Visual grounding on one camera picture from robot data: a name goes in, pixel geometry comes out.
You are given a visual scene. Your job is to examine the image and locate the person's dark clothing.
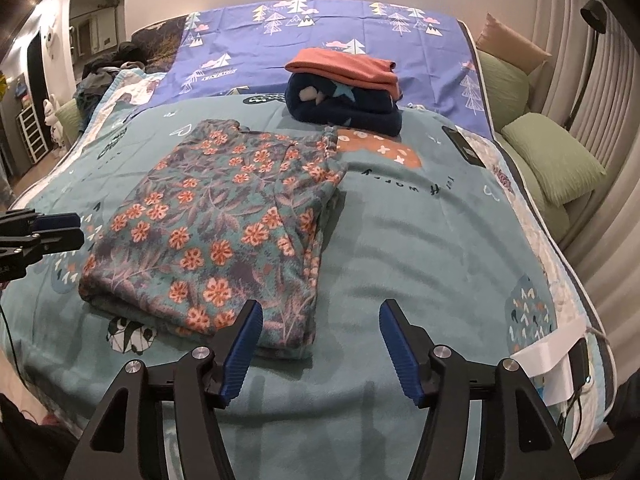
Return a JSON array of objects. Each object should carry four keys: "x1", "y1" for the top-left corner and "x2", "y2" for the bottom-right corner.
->
[{"x1": 0, "y1": 392, "x2": 78, "y2": 480}]

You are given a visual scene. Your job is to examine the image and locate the white fabric strap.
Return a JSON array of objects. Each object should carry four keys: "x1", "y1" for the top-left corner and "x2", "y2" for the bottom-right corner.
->
[{"x1": 510, "y1": 332, "x2": 576, "y2": 407}]

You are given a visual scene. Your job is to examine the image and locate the teal printed blanket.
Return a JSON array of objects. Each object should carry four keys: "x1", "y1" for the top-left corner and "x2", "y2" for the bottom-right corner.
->
[{"x1": 0, "y1": 92, "x2": 609, "y2": 480}]

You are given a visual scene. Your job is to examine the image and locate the beige pillow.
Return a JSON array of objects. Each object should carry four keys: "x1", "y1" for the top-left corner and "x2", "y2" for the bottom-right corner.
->
[{"x1": 475, "y1": 12, "x2": 554, "y2": 74}]

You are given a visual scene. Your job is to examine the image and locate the purple tree-print bed sheet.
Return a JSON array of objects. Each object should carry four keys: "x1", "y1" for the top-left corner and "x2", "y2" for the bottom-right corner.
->
[{"x1": 160, "y1": 0, "x2": 497, "y2": 137}]

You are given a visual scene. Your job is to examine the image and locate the dark printed quilt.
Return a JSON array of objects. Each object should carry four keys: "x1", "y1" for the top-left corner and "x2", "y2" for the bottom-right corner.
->
[{"x1": 131, "y1": 14, "x2": 189, "y2": 75}]

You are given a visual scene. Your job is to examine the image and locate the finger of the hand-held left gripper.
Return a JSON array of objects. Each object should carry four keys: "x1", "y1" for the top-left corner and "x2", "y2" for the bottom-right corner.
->
[
  {"x1": 0, "y1": 226, "x2": 86, "y2": 284},
  {"x1": 0, "y1": 209, "x2": 83, "y2": 237}
]

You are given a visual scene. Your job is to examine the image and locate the pale quilted bed cover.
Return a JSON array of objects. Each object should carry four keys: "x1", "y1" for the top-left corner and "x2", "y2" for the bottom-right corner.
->
[{"x1": 487, "y1": 135, "x2": 621, "y2": 461}]

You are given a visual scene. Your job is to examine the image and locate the black controller box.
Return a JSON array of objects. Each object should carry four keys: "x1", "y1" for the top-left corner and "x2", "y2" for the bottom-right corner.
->
[{"x1": 568, "y1": 338, "x2": 592, "y2": 397}]

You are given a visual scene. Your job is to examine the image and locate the black floor lamp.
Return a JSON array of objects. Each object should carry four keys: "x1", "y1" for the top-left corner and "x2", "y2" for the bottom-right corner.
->
[{"x1": 564, "y1": 0, "x2": 609, "y2": 134}]

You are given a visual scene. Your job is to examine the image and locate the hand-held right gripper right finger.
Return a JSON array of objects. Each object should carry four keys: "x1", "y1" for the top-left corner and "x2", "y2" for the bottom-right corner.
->
[{"x1": 378, "y1": 299, "x2": 583, "y2": 480}]

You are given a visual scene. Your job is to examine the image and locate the black phone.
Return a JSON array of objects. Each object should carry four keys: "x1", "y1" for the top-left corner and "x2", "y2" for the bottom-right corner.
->
[{"x1": 442, "y1": 124, "x2": 485, "y2": 169}]

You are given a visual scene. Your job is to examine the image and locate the green pillow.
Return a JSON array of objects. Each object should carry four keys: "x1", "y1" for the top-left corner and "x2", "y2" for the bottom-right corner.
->
[
  {"x1": 475, "y1": 52, "x2": 531, "y2": 134},
  {"x1": 500, "y1": 112, "x2": 609, "y2": 206}
]

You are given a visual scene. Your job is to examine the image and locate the green cushion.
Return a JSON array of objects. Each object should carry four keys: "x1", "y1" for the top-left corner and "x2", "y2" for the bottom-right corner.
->
[{"x1": 54, "y1": 99, "x2": 87, "y2": 147}]

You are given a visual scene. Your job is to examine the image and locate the white shelf rack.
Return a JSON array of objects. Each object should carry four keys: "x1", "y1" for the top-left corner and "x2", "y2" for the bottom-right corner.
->
[{"x1": 17, "y1": 107, "x2": 49, "y2": 162}]

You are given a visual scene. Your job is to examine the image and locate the teal floral pants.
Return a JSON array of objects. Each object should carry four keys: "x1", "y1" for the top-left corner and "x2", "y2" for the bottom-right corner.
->
[{"x1": 79, "y1": 118, "x2": 350, "y2": 352}]

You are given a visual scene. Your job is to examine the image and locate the navy star-print folded garment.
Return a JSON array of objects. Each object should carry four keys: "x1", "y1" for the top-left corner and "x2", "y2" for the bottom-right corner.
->
[{"x1": 284, "y1": 73, "x2": 404, "y2": 137}]

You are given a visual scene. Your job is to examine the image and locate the coral folded garment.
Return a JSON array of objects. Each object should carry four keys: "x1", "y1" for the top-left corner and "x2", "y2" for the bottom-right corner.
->
[{"x1": 284, "y1": 47, "x2": 404, "y2": 102}]

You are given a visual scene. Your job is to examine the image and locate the pile of dark clothes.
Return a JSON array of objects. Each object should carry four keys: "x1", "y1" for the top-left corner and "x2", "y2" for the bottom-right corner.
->
[{"x1": 74, "y1": 42, "x2": 147, "y2": 112}]

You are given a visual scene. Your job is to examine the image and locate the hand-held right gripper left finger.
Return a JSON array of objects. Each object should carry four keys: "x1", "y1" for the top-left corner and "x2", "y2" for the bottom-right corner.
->
[{"x1": 67, "y1": 299, "x2": 265, "y2": 480}]

